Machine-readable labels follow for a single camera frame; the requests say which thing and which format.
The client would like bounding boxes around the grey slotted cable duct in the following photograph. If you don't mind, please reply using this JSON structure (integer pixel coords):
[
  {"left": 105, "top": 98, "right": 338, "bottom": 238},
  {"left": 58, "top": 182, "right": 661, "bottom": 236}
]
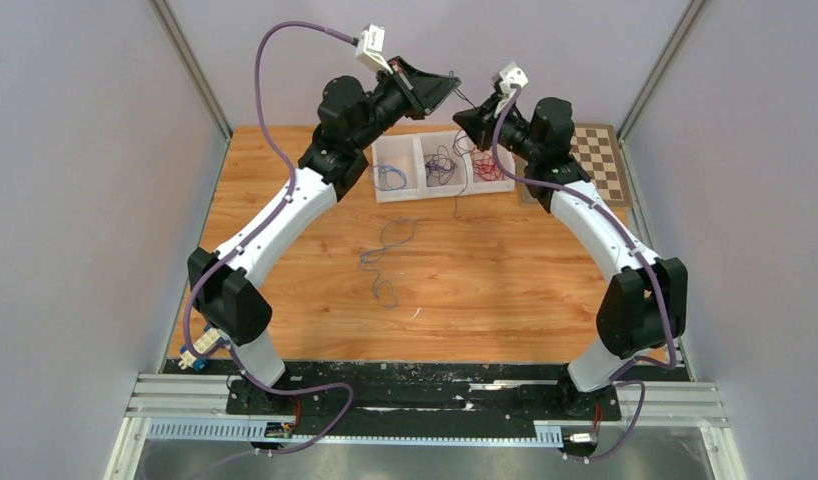
[{"left": 146, "top": 419, "right": 563, "bottom": 448}]

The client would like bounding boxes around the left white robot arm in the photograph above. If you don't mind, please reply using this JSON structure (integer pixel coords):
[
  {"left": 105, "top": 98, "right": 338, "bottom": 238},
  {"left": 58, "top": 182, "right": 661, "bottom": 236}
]
[{"left": 187, "top": 56, "right": 461, "bottom": 414}]

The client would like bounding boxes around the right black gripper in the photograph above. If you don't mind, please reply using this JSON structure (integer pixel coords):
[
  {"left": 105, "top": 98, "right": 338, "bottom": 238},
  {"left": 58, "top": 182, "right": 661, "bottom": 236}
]
[{"left": 456, "top": 93, "right": 543, "bottom": 164}]

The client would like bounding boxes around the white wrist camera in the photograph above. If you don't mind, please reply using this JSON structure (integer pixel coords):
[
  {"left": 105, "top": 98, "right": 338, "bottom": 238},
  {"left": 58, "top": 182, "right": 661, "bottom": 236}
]
[
  {"left": 493, "top": 61, "right": 529, "bottom": 114},
  {"left": 354, "top": 23, "right": 393, "bottom": 75}
]

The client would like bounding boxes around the wooden chessboard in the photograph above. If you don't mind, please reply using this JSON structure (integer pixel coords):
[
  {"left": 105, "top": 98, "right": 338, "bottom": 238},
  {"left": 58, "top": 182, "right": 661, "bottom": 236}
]
[{"left": 518, "top": 122, "right": 632, "bottom": 208}]

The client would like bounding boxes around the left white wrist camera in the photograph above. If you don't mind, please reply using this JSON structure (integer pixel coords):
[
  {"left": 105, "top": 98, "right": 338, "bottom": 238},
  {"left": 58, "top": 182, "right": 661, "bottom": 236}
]
[{"left": 354, "top": 23, "right": 393, "bottom": 75}]

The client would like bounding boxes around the white three-compartment bin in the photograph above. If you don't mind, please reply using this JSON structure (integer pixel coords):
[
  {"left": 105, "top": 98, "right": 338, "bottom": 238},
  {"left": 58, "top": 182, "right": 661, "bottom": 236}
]
[{"left": 370, "top": 130, "right": 515, "bottom": 203}]

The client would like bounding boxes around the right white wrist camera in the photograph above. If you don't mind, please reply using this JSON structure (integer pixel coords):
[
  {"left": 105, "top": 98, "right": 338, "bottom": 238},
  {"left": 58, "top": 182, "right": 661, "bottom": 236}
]
[{"left": 493, "top": 61, "right": 529, "bottom": 114}]

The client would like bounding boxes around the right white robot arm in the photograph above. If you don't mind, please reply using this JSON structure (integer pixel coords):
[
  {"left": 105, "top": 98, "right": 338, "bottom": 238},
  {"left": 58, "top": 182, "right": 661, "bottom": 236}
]
[{"left": 453, "top": 94, "right": 688, "bottom": 418}]

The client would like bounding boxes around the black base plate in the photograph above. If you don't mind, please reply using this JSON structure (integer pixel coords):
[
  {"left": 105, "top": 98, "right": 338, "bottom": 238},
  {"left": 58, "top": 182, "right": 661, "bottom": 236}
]
[{"left": 226, "top": 361, "right": 621, "bottom": 435}]

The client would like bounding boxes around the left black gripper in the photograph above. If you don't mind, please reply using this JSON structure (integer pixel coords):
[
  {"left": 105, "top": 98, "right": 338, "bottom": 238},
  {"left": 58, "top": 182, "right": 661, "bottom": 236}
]
[{"left": 348, "top": 54, "right": 457, "bottom": 151}]

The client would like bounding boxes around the white blue toy block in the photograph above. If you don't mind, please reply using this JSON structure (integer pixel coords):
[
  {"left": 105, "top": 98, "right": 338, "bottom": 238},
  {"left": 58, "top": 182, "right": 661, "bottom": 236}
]
[{"left": 177, "top": 326, "right": 224, "bottom": 373}]

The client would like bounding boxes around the red wire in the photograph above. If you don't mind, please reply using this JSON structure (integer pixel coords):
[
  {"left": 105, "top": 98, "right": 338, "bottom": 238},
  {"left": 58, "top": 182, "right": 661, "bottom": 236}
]
[{"left": 468, "top": 146, "right": 506, "bottom": 183}]

